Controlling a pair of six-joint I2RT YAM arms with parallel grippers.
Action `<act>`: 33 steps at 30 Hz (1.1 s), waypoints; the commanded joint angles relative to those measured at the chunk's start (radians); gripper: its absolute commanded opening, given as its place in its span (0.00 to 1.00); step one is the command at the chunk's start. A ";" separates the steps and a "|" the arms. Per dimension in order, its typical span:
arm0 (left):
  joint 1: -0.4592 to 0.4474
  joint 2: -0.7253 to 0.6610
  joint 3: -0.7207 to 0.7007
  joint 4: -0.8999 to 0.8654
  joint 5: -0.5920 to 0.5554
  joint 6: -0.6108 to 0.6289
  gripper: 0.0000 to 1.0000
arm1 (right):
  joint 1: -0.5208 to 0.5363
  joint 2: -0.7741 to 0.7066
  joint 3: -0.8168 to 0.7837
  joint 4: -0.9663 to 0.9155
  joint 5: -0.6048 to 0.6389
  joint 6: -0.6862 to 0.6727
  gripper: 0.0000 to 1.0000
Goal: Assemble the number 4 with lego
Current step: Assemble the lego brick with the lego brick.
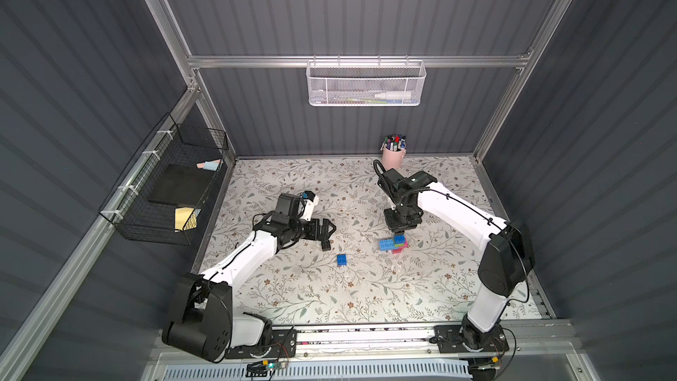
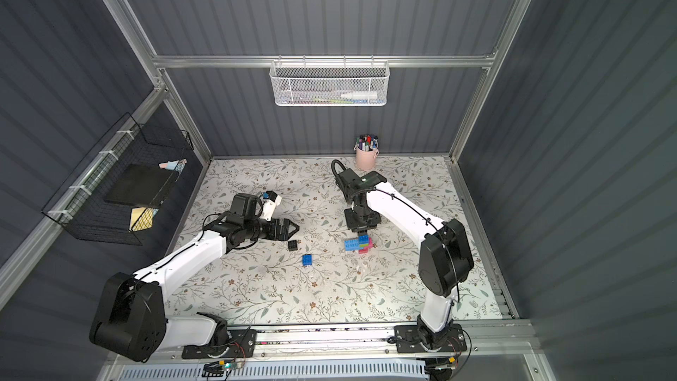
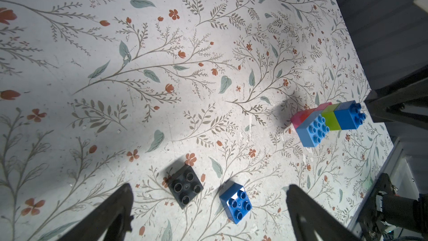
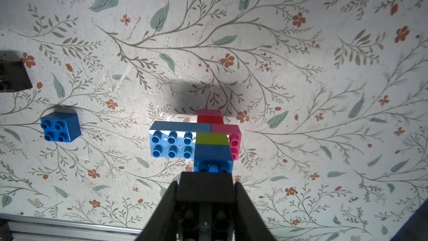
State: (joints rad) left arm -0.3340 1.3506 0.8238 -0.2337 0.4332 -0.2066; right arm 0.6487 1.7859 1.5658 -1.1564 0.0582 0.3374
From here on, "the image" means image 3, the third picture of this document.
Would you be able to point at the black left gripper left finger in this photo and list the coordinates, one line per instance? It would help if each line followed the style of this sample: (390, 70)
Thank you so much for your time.
(111, 219)

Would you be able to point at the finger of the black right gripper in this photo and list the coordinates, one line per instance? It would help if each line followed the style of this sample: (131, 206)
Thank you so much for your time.
(387, 104)

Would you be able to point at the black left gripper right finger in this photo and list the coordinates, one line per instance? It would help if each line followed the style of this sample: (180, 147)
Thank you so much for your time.
(311, 222)

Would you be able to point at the green lego brick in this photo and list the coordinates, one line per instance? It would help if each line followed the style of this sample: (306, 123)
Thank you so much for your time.
(330, 119)

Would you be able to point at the black lego brick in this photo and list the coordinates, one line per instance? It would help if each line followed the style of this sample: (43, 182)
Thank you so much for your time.
(185, 186)

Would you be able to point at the light blue long lego brick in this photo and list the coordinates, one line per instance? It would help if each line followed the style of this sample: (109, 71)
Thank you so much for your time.
(313, 130)

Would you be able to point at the pink lego brick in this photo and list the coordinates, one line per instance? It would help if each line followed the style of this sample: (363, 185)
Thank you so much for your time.
(301, 116)

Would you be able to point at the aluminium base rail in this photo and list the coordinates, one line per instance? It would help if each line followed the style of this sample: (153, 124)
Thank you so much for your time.
(393, 202)

